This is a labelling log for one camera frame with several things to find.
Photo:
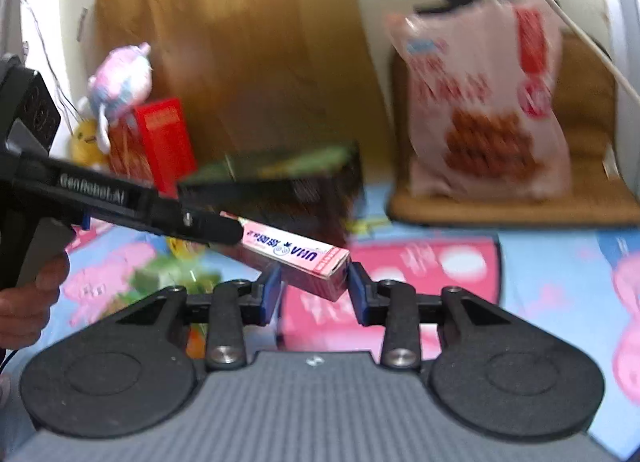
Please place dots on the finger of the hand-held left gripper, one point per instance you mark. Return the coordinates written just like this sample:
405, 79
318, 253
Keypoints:
210, 228

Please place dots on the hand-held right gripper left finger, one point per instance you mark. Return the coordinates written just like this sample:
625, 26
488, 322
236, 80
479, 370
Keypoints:
270, 294

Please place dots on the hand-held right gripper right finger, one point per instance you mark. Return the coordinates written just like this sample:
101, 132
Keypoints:
358, 294

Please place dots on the pink snack box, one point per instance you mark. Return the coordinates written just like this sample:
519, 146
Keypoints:
300, 262

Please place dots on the black cardboard box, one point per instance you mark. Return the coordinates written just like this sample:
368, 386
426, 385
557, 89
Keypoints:
300, 197

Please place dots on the person's left hand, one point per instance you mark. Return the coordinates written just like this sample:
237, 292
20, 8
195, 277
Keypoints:
30, 299

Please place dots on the green packet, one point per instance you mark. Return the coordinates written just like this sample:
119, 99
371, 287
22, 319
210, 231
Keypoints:
175, 274
300, 157

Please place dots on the yellow plush toy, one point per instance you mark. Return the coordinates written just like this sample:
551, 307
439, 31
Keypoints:
87, 146

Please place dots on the red gift box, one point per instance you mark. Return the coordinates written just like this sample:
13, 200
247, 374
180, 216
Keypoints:
165, 141

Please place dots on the pastel plush toy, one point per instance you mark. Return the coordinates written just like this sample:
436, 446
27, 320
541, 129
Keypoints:
122, 79

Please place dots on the wooden board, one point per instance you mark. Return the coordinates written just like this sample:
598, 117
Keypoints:
250, 41

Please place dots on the printed blanket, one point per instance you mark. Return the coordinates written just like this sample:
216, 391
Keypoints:
550, 282

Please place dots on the pink snack bag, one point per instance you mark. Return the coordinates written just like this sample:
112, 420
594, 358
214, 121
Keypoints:
480, 101

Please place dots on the brown woven mat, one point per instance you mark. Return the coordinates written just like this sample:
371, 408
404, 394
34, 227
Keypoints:
590, 151

